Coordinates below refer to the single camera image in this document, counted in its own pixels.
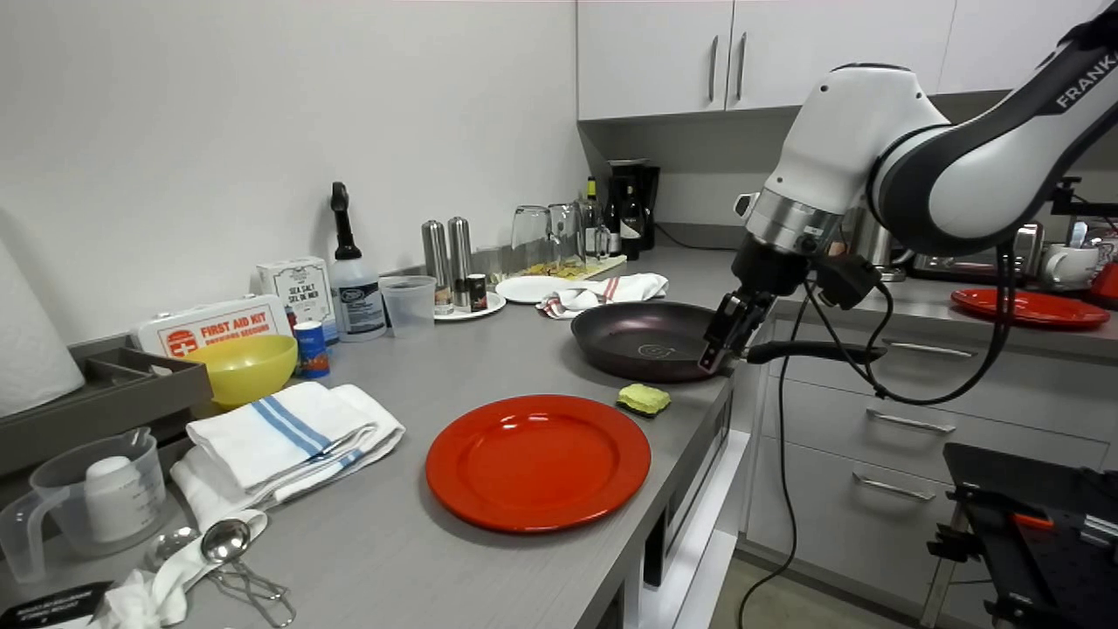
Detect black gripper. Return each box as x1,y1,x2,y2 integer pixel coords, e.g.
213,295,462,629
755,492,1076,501
695,235,819,381

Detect dark frying pan black handle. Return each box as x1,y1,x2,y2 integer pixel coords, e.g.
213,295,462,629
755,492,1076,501
568,300,889,388

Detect yellow green sponge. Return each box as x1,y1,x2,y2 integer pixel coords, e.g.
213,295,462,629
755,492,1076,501
614,381,673,419

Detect black coffee maker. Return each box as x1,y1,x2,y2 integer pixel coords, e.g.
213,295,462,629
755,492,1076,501
606,161,664,263

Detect colourful placemat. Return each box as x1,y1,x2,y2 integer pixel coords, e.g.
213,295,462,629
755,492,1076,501
516,252,631,283

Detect clear glass bottles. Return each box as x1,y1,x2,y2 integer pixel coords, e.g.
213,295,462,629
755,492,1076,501
573,177,619,263

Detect white drawer cabinet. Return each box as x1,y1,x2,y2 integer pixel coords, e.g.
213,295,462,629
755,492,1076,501
744,300,1118,621

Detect upturned clear glass jar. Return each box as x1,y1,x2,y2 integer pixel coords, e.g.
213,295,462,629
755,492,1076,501
546,200,585,264
506,203,552,274

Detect large white plate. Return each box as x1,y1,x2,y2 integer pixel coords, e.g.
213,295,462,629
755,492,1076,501
497,274,588,306

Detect red round plate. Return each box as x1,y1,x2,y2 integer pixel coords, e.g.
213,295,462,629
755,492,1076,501
423,392,655,537
952,283,1112,335

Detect small white plate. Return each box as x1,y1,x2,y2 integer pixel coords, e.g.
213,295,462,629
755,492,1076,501
429,291,509,324

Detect small dark spice jar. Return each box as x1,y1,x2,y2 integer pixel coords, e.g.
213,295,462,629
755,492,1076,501
462,270,494,313

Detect steel grinder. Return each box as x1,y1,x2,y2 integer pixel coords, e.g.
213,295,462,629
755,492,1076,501
421,215,453,312
449,214,479,291

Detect clear plastic cup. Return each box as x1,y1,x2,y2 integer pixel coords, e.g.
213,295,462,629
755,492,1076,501
380,274,437,342

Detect white mug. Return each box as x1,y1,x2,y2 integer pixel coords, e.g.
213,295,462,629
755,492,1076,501
1040,240,1112,295

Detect clear spray bottle black nozzle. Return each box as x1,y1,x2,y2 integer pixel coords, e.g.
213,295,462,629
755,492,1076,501
324,177,391,342

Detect red rounded object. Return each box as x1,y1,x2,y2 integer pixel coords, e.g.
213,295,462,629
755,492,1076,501
1088,256,1118,312

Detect black cart orange detail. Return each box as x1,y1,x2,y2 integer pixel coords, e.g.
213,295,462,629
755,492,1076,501
919,440,1118,629

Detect small blue container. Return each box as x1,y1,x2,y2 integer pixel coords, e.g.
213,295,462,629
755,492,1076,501
291,319,337,386

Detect white printed box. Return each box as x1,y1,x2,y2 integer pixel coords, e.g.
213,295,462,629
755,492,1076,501
255,256,340,332

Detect folded white towel blue stripes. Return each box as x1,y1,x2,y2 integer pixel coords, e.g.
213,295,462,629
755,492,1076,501
184,381,410,515

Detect yellow bowl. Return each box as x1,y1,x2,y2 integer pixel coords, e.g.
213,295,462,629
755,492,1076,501
181,332,299,413

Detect white first aid kit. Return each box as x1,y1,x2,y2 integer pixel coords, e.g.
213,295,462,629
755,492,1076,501
133,291,295,361

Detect metal spoon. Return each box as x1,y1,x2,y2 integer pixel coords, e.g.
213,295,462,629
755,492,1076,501
142,518,255,578

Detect crumpled white cloth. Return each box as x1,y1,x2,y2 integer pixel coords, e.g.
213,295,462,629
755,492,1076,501
97,459,275,629

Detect dark grey tray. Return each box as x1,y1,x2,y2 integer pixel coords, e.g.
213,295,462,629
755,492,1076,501
0,332,219,483

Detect small white cup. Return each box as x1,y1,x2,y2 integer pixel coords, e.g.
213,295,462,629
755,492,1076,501
79,453,154,549

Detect clear measuring jug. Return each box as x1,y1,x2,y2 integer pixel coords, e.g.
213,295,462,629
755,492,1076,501
0,429,171,587

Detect white paper towel roll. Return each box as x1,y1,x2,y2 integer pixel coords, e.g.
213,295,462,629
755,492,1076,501
0,232,89,419

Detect flat black object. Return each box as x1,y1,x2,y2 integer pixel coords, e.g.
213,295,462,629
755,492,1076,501
0,578,115,629

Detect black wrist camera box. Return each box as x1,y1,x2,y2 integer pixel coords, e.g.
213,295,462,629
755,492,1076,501
815,248,885,313

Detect thin black cable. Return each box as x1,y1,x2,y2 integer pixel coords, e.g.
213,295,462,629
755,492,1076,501
730,295,815,629

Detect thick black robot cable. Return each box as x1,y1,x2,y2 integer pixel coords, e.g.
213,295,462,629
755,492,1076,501
801,240,1025,413

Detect white wall cabinets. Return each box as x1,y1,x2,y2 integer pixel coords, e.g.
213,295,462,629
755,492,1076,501
573,0,1112,121

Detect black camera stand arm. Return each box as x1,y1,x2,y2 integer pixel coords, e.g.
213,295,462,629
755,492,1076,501
1046,171,1118,224

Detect wire whisk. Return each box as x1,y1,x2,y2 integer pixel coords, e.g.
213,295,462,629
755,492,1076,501
207,559,299,629

